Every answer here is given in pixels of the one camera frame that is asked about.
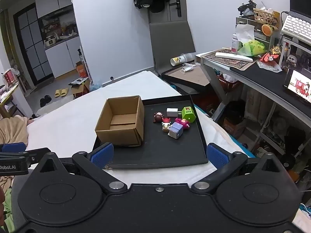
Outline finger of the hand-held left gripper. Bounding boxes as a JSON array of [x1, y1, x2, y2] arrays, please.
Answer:
[[0, 142, 50, 168]]

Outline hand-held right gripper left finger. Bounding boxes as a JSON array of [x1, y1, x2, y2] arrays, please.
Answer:
[[36, 143, 128, 195]]

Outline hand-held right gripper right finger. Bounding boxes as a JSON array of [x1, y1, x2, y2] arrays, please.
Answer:
[[191, 143, 283, 195]]

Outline brown cardboard box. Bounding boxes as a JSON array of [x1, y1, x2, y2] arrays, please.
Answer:
[[95, 95, 145, 147]]

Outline black plastic tray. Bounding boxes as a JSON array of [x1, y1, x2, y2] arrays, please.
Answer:
[[92, 95, 209, 170]]

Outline pink toy figurine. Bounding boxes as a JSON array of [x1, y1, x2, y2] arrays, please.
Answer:
[[175, 117, 190, 130]]

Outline purple cube toy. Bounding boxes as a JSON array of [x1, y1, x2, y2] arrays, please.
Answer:
[[168, 123, 184, 139]]

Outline green cube toy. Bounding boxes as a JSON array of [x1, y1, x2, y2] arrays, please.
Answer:
[[182, 106, 196, 123]]

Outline beige blanket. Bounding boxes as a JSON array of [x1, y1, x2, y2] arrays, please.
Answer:
[[0, 116, 29, 144]]

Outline light green cloth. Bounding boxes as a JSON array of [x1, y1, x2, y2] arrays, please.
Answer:
[[3, 187, 15, 233]]

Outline blue plastic bag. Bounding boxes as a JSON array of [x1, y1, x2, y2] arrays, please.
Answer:
[[89, 80, 102, 92]]

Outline red printed box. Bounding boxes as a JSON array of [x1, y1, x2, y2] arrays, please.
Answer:
[[3, 69, 17, 87]]

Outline red plastic basket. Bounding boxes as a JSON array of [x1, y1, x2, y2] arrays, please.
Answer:
[[217, 74, 240, 92]]

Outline grey metal desk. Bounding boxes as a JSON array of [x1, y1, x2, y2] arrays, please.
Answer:
[[194, 50, 311, 157]]

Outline wooden side table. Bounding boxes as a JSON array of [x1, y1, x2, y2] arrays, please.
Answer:
[[161, 65, 212, 95]]

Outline orange box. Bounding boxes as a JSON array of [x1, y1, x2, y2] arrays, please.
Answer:
[[75, 61, 88, 78]]

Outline white face mask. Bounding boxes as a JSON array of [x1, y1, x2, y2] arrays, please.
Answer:
[[181, 63, 196, 73]]

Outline patterned placemat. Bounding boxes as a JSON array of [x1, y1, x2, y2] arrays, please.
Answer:
[[200, 49, 260, 70]]

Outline black framed glass door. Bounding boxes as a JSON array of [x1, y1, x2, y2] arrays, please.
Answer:
[[13, 3, 54, 84]]

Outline long white remote control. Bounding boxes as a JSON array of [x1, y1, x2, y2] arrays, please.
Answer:
[[215, 52, 254, 63]]

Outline white kitchen cabinets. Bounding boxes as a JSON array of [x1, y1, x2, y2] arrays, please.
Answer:
[[34, 0, 83, 78]]

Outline white paper cup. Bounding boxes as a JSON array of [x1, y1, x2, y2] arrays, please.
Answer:
[[170, 53, 195, 66]]

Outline red snack packet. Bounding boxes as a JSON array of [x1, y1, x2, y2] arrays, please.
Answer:
[[257, 53, 283, 73]]

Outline white bottle pink label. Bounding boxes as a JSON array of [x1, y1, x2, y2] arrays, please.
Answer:
[[231, 34, 240, 54]]

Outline green plastic bag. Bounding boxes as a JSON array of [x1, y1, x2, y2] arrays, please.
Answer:
[[237, 40, 267, 57]]

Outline grey desktop drawer organizer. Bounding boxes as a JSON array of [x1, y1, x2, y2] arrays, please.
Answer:
[[235, 16, 280, 52]]

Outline white tissue paper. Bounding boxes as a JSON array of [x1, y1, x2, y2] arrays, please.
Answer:
[[234, 24, 255, 42]]

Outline wicker basket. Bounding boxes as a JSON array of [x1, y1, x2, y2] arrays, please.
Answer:
[[253, 7, 280, 26]]

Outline black model figure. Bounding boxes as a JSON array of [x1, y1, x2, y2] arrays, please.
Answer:
[[238, 1, 257, 16]]

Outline white keyboard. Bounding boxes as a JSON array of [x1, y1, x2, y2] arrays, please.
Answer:
[[280, 15, 311, 45]]

